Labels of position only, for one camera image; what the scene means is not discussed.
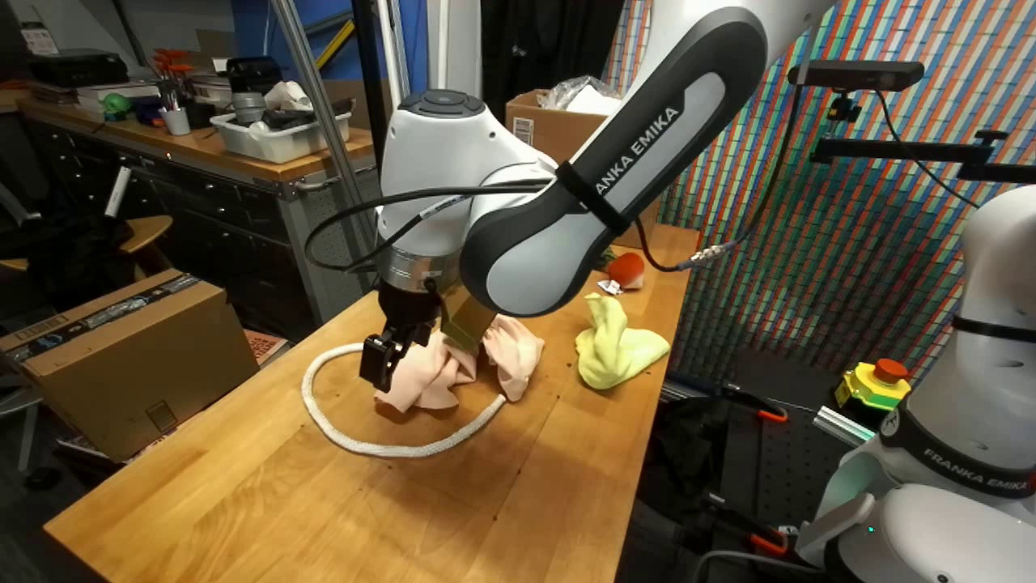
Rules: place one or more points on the yellow cloth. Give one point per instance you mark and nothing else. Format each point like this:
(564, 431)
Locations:
(615, 352)

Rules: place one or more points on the silver tripod leg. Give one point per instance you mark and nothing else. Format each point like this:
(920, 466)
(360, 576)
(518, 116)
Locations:
(319, 130)

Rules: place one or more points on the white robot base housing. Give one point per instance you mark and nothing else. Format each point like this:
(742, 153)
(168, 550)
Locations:
(939, 536)

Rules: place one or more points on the wooden stool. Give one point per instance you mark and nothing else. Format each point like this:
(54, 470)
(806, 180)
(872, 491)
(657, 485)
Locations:
(148, 229)

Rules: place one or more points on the black vertical stand pole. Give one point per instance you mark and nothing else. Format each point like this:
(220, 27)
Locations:
(372, 52)

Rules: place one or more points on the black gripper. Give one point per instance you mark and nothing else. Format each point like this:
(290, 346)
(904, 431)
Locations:
(408, 311)

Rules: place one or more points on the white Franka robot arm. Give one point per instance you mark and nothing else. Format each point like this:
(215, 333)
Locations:
(604, 164)

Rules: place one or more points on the wooden workbench with dark drawers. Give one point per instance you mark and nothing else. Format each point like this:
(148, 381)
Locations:
(215, 216)

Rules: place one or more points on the black bar camera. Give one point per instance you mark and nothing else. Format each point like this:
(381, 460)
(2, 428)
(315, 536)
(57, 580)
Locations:
(851, 75)

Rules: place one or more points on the cardboard box with black tape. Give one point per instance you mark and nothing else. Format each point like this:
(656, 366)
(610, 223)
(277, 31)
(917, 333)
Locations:
(130, 358)

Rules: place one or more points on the open cardboard box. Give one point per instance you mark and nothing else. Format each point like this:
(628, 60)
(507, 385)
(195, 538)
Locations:
(539, 125)

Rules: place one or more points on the yellow red emergency stop button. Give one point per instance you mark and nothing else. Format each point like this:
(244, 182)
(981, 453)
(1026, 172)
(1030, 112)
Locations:
(876, 385)

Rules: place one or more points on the white plastic bin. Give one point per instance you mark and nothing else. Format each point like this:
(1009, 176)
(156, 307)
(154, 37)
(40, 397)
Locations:
(271, 133)

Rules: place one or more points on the black orange clamp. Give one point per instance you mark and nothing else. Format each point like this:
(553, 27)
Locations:
(772, 541)
(767, 413)

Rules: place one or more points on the white cup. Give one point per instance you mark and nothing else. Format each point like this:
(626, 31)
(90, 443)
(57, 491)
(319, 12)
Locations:
(175, 118)

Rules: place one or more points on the black mount bar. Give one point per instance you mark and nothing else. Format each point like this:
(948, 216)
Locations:
(917, 150)

